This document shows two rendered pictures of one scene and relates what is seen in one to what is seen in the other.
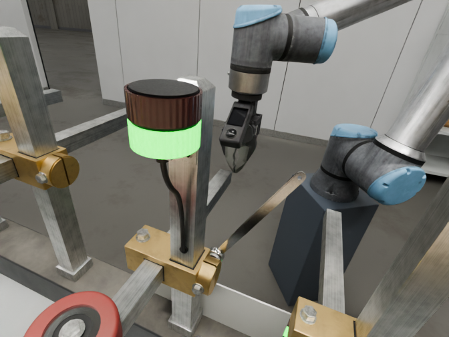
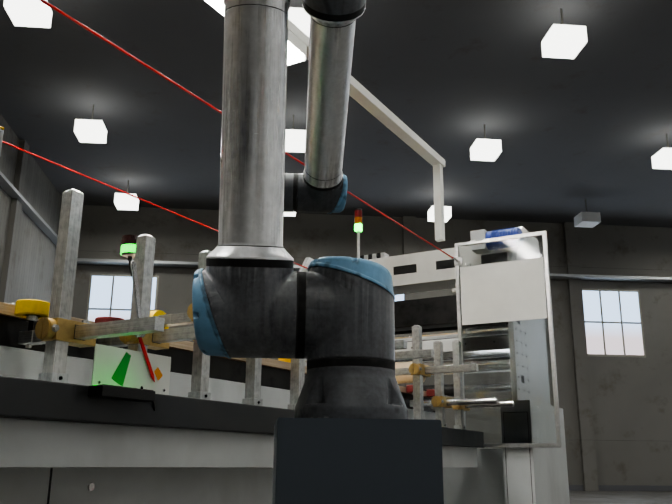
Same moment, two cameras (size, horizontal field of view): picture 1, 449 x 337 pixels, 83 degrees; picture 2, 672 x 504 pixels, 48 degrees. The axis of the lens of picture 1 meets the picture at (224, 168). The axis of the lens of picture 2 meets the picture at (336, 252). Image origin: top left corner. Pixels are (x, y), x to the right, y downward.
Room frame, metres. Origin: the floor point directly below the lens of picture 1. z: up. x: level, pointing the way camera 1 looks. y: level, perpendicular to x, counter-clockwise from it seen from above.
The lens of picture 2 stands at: (1.13, -1.72, 0.53)
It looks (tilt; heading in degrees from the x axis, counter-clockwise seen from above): 16 degrees up; 102
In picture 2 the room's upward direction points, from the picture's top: straight up
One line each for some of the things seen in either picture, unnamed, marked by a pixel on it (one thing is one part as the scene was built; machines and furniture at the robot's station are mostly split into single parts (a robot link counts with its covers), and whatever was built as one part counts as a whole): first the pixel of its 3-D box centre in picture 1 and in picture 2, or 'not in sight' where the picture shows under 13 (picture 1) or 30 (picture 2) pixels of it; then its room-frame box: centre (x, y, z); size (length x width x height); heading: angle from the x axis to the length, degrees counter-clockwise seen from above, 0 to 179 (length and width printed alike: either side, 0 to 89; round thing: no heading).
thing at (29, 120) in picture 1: (52, 193); (202, 332); (0.32, 0.28, 0.89); 0.04 x 0.04 x 0.48; 72
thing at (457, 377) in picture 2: not in sight; (458, 387); (0.94, 2.18, 0.91); 0.04 x 0.04 x 0.48; 72
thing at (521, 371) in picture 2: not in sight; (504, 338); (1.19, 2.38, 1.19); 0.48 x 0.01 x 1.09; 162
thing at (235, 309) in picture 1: (208, 298); (134, 370); (0.26, 0.00, 0.75); 0.26 x 0.01 x 0.10; 72
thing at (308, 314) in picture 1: (309, 313); not in sight; (0.19, -0.13, 0.85); 0.02 x 0.02 x 0.01
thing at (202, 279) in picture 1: (172, 262); (144, 336); (0.25, 0.06, 0.85); 0.14 x 0.06 x 0.05; 72
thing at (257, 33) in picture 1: (255, 39); not in sight; (0.60, -0.04, 1.13); 0.10 x 0.09 x 0.12; 105
